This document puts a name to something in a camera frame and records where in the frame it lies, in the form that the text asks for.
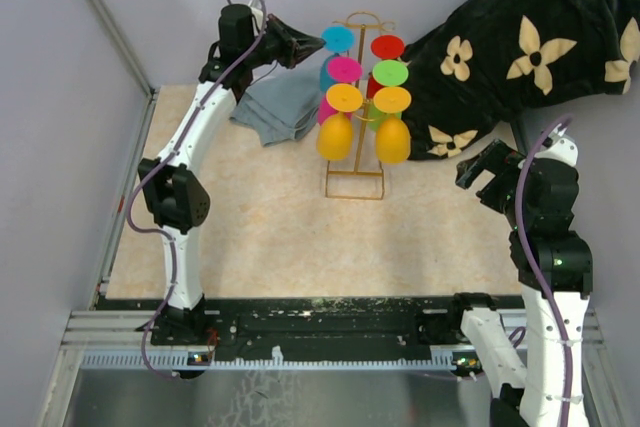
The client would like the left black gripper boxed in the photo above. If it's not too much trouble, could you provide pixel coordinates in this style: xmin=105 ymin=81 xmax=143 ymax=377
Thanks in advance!
xmin=244 ymin=13 xmax=325 ymax=69

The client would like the blue plastic wine glass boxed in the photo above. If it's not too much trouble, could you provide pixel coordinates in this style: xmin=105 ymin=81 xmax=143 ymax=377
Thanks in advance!
xmin=319 ymin=25 xmax=355 ymax=93

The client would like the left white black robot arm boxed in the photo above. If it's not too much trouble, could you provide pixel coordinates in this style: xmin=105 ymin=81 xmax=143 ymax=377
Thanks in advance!
xmin=134 ymin=4 xmax=326 ymax=345

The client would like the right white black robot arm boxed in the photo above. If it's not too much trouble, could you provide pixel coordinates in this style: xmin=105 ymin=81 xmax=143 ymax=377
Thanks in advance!
xmin=446 ymin=135 xmax=593 ymax=426

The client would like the pink plastic wine glass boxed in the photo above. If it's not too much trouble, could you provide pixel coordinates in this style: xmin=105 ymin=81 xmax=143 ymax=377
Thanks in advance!
xmin=317 ymin=54 xmax=362 ymax=125

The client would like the red plastic wine glass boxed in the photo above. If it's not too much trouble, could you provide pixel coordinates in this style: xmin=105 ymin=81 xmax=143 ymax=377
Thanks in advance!
xmin=367 ymin=34 xmax=408 ymax=99

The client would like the green plastic wine glass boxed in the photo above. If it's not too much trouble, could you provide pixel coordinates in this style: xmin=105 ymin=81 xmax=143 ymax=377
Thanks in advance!
xmin=367 ymin=59 xmax=411 ymax=132

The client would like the left orange plastic wine glass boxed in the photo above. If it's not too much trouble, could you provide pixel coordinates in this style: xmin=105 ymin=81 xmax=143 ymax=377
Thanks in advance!
xmin=316 ymin=83 xmax=364 ymax=161

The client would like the orange plastic wine glass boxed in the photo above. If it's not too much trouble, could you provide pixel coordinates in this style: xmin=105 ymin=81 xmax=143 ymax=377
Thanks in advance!
xmin=373 ymin=86 xmax=411 ymax=164
xmin=316 ymin=83 xmax=364 ymax=161

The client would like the right orange plastic wine glass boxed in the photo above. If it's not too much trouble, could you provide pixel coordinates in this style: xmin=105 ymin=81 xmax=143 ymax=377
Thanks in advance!
xmin=373 ymin=86 xmax=411 ymax=164

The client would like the grey folded cloth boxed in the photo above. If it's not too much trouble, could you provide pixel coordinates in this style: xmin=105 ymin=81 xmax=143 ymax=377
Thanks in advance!
xmin=230 ymin=67 xmax=323 ymax=147

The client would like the black floral blanket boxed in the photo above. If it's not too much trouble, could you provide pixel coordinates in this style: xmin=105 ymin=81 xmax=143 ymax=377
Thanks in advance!
xmin=402 ymin=0 xmax=639 ymax=161

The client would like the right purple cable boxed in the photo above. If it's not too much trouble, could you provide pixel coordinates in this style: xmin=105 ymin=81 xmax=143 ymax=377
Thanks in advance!
xmin=512 ymin=114 xmax=581 ymax=427

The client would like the purple cable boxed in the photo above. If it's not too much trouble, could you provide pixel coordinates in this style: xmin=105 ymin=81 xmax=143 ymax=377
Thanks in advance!
xmin=124 ymin=0 xmax=266 ymax=381
xmin=512 ymin=114 xmax=581 ymax=427

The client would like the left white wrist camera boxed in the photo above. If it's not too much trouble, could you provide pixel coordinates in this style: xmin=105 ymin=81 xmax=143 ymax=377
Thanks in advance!
xmin=248 ymin=0 xmax=264 ymax=26

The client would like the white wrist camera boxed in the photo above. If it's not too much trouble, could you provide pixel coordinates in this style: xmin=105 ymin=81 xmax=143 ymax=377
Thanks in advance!
xmin=248 ymin=0 xmax=264 ymax=26
xmin=535 ymin=124 xmax=578 ymax=167

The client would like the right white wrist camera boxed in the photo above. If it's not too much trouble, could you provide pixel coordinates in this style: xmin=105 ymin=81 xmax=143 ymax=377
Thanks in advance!
xmin=535 ymin=124 xmax=578 ymax=167

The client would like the gold wire glass rack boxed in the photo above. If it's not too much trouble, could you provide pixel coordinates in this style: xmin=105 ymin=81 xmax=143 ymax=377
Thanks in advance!
xmin=324 ymin=10 xmax=396 ymax=201

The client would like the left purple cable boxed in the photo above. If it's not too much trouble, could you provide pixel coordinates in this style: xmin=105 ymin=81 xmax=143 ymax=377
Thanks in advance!
xmin=124 ymin=0 xmax=266 ymax=381

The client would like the aluminium frame rail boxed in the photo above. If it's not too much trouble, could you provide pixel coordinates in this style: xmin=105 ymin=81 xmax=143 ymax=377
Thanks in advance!
xmin=54 ymin=0 xmax=154 ymax=96

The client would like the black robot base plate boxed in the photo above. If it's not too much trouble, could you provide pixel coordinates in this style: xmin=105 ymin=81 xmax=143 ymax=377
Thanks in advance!
xmin=149 ymin=291 xmax=506 ymax=363

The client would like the white slotted cable duct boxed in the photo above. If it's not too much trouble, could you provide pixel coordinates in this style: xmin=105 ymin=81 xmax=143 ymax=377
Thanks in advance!
xmin=80 ymin=347 xmax=480 ymax=372

